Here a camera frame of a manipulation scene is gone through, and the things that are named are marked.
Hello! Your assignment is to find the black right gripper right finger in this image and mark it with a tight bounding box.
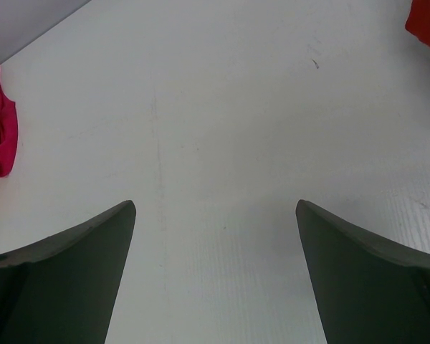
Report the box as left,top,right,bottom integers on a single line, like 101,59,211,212
295,200,430,343

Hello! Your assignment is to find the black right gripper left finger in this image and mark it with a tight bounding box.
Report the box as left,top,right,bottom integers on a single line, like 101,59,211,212
0,201,135,343

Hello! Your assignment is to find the red t shirt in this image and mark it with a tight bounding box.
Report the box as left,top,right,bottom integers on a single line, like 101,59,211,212
405,0,430,47

